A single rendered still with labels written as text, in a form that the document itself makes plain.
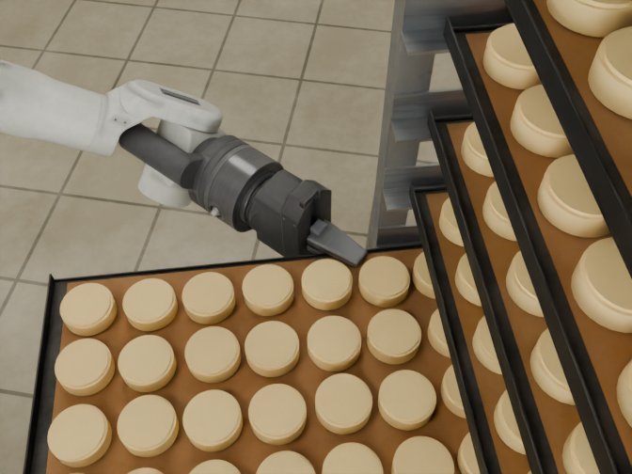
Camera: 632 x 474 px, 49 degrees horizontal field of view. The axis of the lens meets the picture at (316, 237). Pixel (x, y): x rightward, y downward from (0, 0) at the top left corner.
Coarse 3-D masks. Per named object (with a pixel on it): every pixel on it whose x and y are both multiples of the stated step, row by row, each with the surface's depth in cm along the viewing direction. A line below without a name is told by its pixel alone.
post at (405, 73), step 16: (400, 0) 50; (400, 16) 51; (400, 32) 52; (400, 48) 53; (400, 64) 54; (416, 64) 54; (432, 64) 54; (400, 80) 55; (416, 80) 55; (384, 112) 61; (384, 128) 62; (384, 144) 62; (400, 144) 61; (416, 144) 61; (384, 160) 63; (400, 160) 63; (416, 160) 63; (384, 208) 68; (384, 224) 70; (400, 224) 71
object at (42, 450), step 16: (304, 256) 71; (320, 256) 71; (128, 272) 70; (144, 272) 70; (160, 272) 70; (176, 272) 70; (48, 288) 68; (64, 288) 69; (48, 304) 67; (48, 320) 67; (48, 336) 66; (48, 352) 65; (48, 368) 64; (48, 384) 63; (48, 400) 62; (32, 416) 60; (48, 416) 61; (32, 432) 60; (32, 448) 59; (48, 448) 60; (32, 464) 59
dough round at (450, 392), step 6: (450, 366) 62; (450, 372) 61; (444, 378) 61; (450, 378) 61; (444, 384) 61; (450, 384) 61; (456, 384) 61; (444, 390) 61; (450, 390) 60; (456, 390) 60; (444, 396) 61; (450, 396) 60; (456, 396) 60; (444, 402) 62; (450, 402) 60; (456, 402) 60; (450, 408) 61; (456, 408) 60; (462, 408) 60; (456, 414) 61; (462, 414) 60
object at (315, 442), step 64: (192, 320) 67; (256, 320) 67; (192, 384) 63; (256, 384) 63; (320, 384) 63; (192, 448) 60; (256, 448) 60; (320, 448) 60; (384, 448) 59; (448, 448) 59
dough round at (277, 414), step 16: (256, 400) 60; (272, 400) 60; (288, 400) 60; (256, 416) 59; (272, 416) 59; (288, 416) 59; (304, 416) 59; (256, 432) 59; (272, 432) 58; (288, 432) 58
